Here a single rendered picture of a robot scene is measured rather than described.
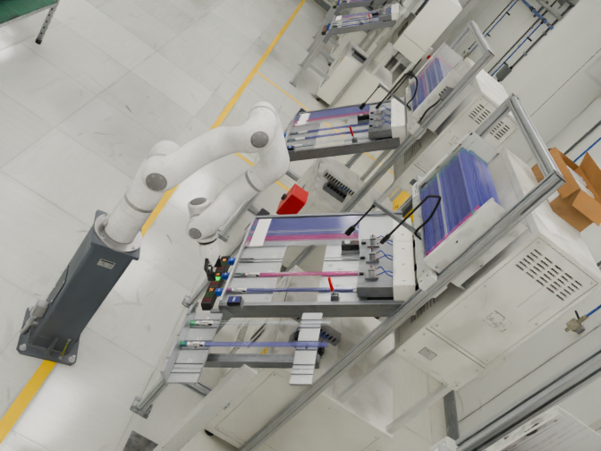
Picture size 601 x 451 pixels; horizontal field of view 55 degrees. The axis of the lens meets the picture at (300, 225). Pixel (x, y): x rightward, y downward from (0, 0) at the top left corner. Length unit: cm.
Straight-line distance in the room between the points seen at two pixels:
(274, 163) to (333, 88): 479
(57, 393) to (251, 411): 81
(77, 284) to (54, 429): 59
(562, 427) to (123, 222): 156
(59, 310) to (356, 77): 481
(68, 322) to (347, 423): 125
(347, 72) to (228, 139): 481
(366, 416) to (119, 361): 115
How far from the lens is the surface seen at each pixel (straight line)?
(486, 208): 197
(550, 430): 134
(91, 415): 270
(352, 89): 674
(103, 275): 238
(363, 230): 264
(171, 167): 201
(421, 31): 658
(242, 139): 190
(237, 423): 276
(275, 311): 226
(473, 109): 339
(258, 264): 250
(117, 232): 225
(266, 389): 256
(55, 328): 265
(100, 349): 288
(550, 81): 526
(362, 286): 219
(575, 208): 243
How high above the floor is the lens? 220
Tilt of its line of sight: 29 degrees down
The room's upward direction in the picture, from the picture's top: 42 degrees clockwise
